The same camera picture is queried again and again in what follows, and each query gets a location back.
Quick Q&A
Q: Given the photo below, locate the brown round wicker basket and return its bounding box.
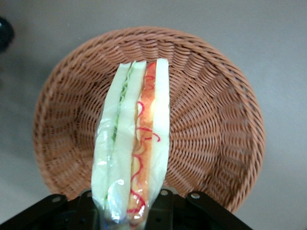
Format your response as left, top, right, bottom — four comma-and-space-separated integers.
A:
33, 26, 266, 214

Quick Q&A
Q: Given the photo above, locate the triangle sandwich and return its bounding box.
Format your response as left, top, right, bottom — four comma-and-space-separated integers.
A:
91, 58, 171, 228

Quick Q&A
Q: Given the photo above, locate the black power cable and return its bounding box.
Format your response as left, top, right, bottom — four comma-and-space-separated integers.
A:
0, 16, 15, 52

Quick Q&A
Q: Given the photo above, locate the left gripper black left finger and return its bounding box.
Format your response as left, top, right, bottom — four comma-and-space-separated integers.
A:
0, 189, 101, 230

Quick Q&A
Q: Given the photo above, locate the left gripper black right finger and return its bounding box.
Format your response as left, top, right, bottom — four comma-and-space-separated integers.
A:
146, 188, 254, 230

